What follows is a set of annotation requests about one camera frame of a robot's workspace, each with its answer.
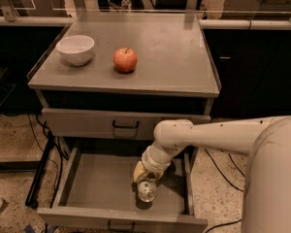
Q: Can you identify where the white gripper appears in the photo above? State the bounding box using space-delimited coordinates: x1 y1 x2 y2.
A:
133 146 172 183

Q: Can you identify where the silver 7up can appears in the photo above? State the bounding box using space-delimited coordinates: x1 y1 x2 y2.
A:
137 179 157 203

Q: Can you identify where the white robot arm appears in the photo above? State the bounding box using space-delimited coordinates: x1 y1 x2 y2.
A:
133 116 291 233

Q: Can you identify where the open middle drawer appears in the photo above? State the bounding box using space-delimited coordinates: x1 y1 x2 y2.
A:
38 149 208 233

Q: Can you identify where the grey drawer cabinet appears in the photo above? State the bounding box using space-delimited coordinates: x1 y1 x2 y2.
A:
26 11 222 233

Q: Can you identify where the closed top drawer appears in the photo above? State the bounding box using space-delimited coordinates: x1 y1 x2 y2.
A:
42 108 210 140

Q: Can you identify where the red apple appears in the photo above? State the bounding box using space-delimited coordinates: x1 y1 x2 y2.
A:
113 48 138 73

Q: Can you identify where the white ceramic bowl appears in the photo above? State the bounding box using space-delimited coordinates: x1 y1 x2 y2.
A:
55 35 95 66

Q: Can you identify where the clear water bottle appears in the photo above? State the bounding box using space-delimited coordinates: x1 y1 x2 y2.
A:
121 0 132 12

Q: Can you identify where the black floor cable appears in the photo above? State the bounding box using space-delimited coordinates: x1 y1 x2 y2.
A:
204 149 246 233

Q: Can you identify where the black table leg frame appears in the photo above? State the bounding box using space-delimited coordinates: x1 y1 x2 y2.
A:
25 132 54 209

